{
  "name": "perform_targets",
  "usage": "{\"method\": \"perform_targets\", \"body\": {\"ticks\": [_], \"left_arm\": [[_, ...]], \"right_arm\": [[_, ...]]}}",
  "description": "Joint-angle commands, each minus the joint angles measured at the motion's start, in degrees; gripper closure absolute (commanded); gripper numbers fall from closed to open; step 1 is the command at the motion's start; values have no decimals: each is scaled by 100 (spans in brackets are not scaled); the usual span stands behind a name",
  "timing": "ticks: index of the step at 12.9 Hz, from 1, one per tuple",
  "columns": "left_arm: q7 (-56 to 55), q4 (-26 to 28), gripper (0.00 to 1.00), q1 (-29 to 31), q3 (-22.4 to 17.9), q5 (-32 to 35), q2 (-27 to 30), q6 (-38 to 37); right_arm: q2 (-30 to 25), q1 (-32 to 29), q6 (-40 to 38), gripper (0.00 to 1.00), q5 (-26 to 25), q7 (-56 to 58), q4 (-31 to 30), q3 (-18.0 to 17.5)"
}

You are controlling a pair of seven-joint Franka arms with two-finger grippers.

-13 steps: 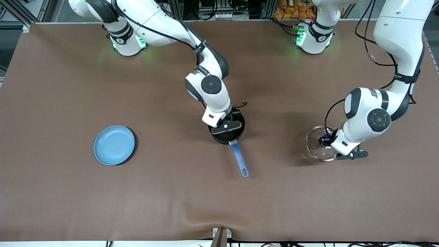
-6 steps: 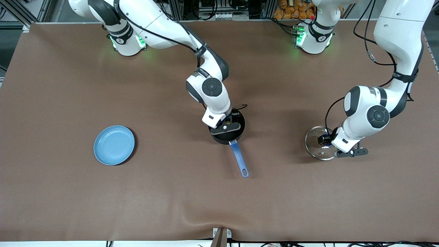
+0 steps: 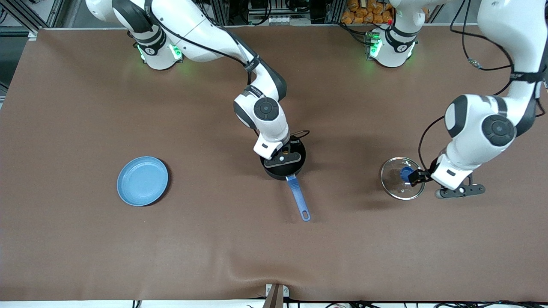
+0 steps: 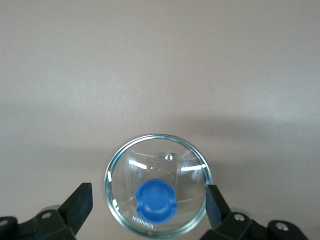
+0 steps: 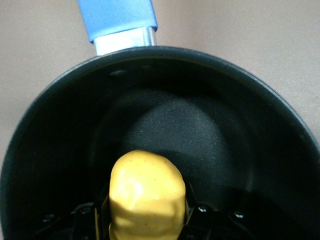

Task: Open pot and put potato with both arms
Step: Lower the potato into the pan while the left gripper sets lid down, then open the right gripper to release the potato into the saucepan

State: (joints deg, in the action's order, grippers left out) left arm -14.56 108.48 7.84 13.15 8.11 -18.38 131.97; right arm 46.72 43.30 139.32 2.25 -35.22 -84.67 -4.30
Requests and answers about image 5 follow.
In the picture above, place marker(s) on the yellow potato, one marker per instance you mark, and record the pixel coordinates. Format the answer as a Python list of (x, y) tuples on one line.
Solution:
[(147, 195)]

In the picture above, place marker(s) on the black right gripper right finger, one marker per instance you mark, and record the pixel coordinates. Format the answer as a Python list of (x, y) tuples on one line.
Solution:
[(207, 217)]

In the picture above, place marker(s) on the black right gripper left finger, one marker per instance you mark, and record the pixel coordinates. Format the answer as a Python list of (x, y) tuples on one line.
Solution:
[(87, 215)]

